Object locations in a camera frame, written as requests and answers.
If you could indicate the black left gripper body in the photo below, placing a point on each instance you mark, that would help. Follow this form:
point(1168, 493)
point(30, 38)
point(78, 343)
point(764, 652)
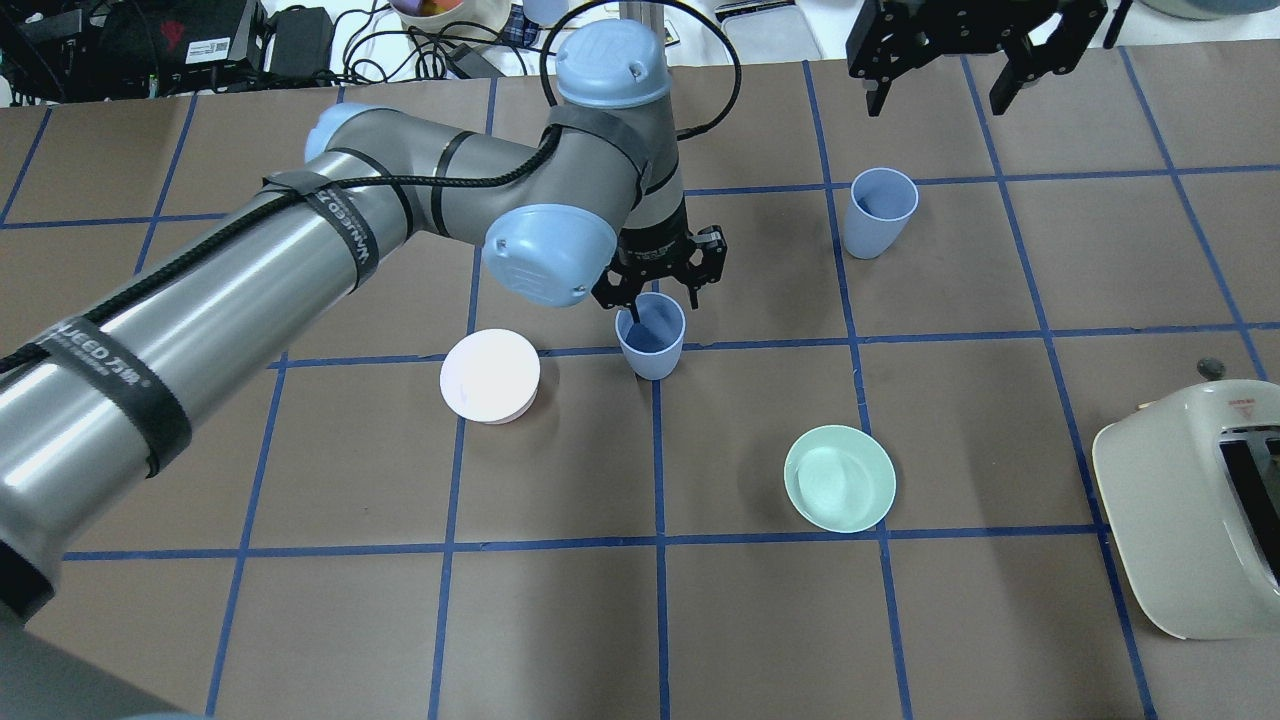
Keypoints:
point(652, 247)

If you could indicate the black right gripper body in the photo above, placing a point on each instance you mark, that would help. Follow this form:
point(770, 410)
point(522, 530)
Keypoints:
point(958, 30)

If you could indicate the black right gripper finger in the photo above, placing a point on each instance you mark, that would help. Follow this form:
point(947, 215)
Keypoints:
point(878, 90)
point(1009, 83)

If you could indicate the carried blue plastic cup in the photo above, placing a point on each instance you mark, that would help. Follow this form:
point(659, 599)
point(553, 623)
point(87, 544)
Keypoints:
point(665, 327)

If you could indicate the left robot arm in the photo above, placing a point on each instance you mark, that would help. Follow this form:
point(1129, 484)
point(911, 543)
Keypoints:
point(113, 395)

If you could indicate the mint green bowl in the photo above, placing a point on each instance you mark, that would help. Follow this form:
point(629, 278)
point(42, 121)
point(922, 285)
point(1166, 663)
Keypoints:
point(840, 479)

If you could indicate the light blue cup on desk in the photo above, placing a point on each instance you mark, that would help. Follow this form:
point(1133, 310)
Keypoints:
point(545, 13)

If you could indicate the white bowl with items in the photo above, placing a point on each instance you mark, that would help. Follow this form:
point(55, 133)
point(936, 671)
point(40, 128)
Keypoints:
point(465, 19)

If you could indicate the black power adapter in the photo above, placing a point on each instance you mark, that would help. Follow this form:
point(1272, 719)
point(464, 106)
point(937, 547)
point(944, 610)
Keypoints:
point(300, 43)

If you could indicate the cream white toaster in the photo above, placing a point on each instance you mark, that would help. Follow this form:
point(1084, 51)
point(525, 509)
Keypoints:
point(1189, 486)

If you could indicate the black electronics box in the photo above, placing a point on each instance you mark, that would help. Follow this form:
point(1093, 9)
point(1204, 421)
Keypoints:
point(87, 51)

